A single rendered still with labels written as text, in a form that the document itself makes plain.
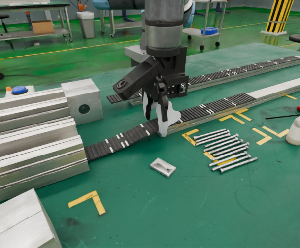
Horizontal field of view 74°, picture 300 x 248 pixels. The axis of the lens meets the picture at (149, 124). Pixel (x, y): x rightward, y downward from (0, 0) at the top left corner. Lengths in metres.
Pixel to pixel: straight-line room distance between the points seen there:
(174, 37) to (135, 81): 0.11
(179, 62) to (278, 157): 0.33
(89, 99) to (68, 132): 0.14
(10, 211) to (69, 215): 0.11
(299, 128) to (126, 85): 0.43
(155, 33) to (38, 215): 0.35
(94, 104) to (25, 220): 0.37
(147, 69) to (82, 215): 0.31
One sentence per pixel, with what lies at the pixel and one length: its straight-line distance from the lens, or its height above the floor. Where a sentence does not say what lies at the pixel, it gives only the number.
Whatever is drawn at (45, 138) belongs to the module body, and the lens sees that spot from 0.49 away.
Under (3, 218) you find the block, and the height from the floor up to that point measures 0.87.
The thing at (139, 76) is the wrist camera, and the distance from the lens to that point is 0.43.
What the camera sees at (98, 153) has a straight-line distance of 0.49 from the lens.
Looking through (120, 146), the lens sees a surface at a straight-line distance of 0.50.
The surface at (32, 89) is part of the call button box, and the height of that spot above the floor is 0.84.
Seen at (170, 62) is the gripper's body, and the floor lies 0.98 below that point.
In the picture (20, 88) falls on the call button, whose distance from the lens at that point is 0.74.
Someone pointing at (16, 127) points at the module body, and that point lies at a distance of 0.61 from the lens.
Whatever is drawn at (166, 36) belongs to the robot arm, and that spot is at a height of 1.04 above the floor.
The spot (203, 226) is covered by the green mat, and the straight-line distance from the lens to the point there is 0.39.
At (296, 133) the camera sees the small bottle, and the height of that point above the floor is 0.82.
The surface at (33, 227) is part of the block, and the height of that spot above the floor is 0.87.
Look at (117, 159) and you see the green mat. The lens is 0.48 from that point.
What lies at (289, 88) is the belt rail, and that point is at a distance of 0.90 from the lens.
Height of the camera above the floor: 1.12
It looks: 35 degrees down
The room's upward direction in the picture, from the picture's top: straight up
